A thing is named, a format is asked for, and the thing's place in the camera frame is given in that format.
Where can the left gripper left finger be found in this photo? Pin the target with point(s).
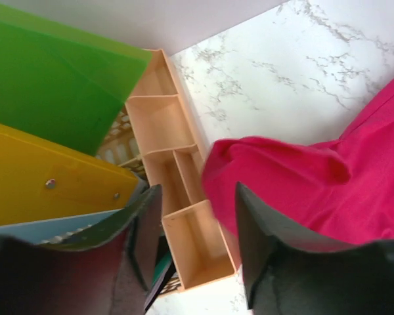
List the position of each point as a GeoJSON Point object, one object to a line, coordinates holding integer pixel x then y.
{"type": "Point", "coordinates": [107, 268]}

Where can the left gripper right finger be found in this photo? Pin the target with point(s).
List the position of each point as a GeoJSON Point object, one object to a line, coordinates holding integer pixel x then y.
{"type": "Point", "coordinates": [290, 269]}

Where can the pink red t shirt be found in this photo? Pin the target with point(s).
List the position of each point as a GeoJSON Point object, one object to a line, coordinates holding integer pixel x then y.
{"type": "Point", "coordinates": [343, 188]}

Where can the yellow plastic folder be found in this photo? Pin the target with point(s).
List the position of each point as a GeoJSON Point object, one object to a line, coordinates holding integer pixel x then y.
{"type": "Point", "coordinates": [41, 180]}

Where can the peach perforated file organizer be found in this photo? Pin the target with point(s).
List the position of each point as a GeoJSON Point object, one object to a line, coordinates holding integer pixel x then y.
{"type": "Point", "coordinates": [156, 135]}

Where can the green plastic folder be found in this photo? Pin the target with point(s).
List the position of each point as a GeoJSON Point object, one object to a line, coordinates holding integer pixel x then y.
{"type": "Point", "coordinates": [61, 83]}

